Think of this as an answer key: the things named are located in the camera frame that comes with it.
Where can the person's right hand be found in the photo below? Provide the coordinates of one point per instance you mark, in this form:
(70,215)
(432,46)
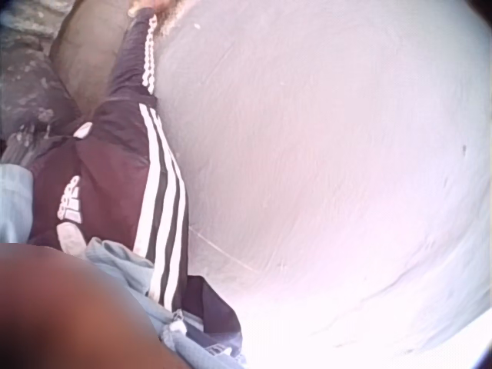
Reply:
(163,4)

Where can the grey patterned blanket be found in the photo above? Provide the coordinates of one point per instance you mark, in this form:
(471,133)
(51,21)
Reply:
(27,77)

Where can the white bed sheet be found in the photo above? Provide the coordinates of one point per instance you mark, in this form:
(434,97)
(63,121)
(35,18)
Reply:
(326,173)

